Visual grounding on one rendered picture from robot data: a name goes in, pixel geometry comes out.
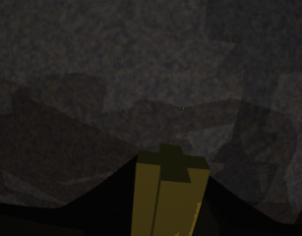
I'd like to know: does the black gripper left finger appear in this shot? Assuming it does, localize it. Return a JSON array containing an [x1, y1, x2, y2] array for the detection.
[[0, 154, 138, 236]]

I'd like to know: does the yellow shaft through beige block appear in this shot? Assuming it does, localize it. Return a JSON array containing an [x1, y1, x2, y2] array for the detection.
[[130, 145, 210, 236]]

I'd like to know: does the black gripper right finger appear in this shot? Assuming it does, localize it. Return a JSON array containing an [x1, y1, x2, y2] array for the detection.
[[191, 176, 302, 236]]

